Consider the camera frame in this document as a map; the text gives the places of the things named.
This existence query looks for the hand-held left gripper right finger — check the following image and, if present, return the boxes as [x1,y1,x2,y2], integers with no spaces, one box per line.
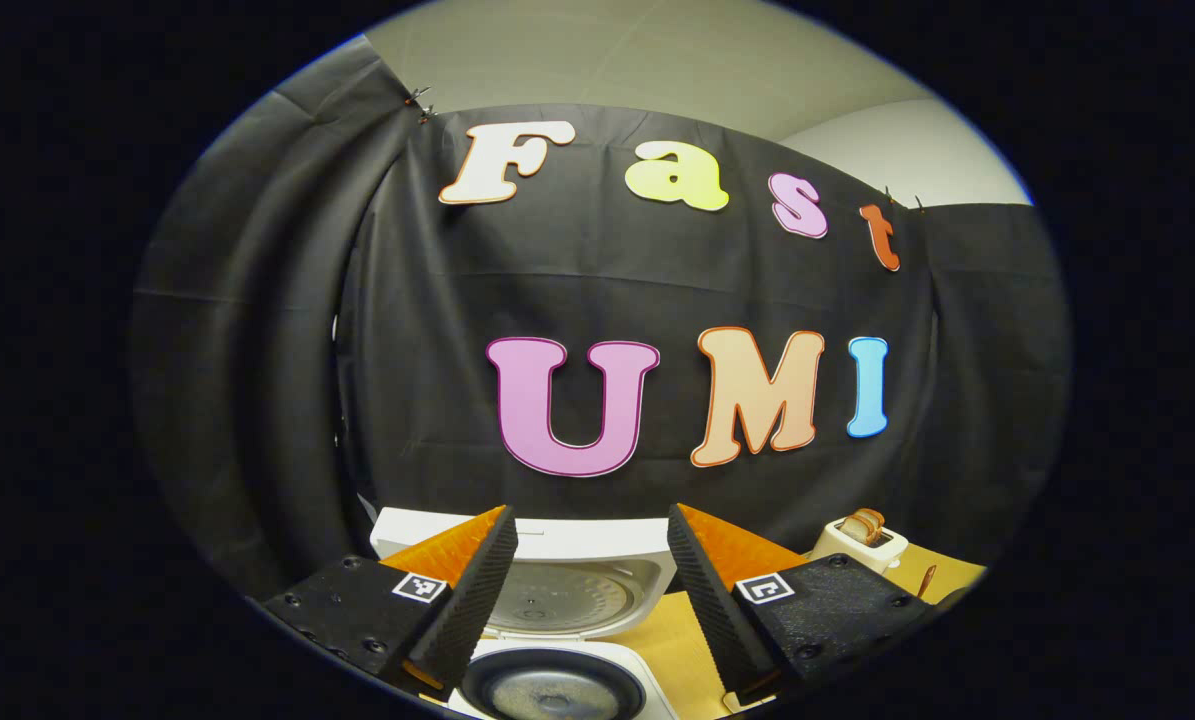
[667,503,943,701]

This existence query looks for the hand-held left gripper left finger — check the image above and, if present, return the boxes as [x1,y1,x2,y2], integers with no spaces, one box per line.
[257,505,520,699]

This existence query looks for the white rice cooker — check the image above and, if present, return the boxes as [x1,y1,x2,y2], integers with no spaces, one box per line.
[370,506,680,720]

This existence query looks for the white toaster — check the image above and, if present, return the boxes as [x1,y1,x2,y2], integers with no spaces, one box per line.
[809,516,908,573]

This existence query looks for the black backdrop cloth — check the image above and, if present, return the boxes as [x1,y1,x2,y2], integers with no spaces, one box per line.
[129,35,1073,611]

